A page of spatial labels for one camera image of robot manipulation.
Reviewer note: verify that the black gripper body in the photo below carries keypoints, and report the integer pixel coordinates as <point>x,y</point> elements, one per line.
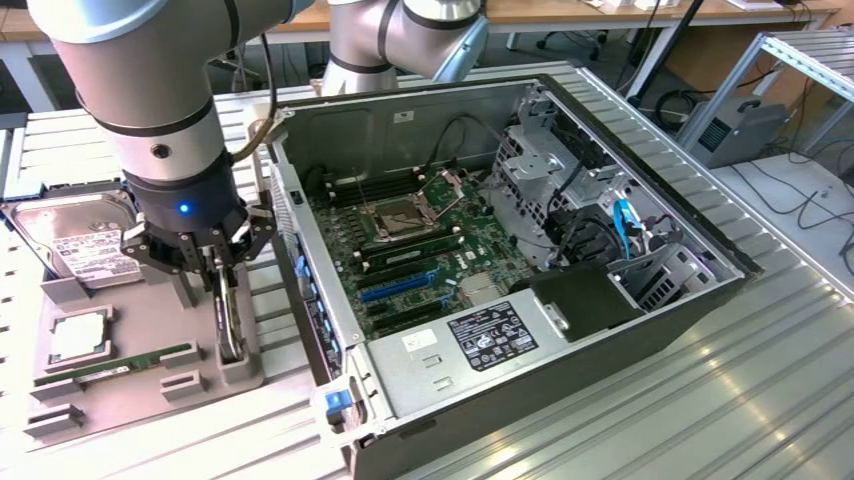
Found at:
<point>187,205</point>

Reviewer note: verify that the black stand pole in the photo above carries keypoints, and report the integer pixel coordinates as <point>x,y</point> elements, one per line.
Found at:
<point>667,47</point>

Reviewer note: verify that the black expansion slot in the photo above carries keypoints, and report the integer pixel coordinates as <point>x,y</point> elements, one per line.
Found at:
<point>403,312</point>
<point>409,324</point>
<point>393,276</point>

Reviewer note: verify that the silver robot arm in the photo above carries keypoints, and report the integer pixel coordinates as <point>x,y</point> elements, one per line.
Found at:
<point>134,75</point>

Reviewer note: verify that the black office chair base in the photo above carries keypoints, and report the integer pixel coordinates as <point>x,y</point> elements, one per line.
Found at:
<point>597,40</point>
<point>227,65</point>

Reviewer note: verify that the open black PC case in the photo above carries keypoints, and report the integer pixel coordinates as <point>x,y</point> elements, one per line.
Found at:
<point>601,360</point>

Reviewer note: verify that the silver CPU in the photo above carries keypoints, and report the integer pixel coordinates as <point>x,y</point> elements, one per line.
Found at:
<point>76,337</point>

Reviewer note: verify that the metal socket cover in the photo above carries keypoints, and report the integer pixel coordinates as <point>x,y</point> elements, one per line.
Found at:
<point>453,175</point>

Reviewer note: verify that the green RAM stick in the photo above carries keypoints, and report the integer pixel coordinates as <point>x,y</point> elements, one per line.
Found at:
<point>414,254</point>
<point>120,369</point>

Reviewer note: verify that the black plastic shroud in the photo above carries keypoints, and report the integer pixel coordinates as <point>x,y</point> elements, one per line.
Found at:
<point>581,300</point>

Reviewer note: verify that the blue case latch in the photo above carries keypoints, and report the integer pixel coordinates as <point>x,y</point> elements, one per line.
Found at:
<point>335,402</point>

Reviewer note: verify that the blue expansion slot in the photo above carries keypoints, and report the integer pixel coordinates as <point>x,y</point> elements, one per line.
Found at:
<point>394,288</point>

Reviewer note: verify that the silver disk bay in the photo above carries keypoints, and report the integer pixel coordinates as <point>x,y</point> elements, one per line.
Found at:
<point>634,270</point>

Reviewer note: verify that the black RAM slot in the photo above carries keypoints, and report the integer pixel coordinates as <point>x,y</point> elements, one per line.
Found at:
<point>353,187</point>
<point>427,232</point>
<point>354,194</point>
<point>350,181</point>
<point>357,200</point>
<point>401,244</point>

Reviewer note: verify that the CPU socket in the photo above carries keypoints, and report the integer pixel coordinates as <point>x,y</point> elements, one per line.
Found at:
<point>401,220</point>

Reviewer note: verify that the graphics card with black cooler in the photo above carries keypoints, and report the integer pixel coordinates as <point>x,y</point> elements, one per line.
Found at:
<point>228,310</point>

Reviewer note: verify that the silver chipset heat sink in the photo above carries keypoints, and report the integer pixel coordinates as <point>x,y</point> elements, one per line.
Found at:
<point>479,291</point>

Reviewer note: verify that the blue hard disk carrier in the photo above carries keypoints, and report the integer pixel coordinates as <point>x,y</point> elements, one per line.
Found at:
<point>23,192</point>

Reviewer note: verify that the grey parts rack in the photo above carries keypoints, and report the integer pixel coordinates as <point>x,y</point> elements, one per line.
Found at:
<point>154,325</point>

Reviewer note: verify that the silver hard disk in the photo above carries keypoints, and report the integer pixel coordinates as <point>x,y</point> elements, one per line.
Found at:
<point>74,235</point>

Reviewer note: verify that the grey power supply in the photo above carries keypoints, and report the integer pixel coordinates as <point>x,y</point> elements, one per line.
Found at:
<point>401,380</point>

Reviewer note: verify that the silver perforated drive cage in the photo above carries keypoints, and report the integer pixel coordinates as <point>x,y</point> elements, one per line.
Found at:
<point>543,165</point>

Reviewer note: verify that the aluminium slat frame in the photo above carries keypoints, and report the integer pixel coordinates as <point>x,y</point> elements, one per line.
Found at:
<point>810,57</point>

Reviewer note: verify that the grey computer tower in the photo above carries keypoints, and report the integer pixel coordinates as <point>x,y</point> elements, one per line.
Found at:
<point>748,135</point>

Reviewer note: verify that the thin locking lever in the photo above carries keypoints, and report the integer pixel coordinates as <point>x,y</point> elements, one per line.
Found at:
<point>363,197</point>

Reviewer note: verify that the green motherboard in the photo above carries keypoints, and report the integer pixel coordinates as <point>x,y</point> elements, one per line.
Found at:
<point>467,220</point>

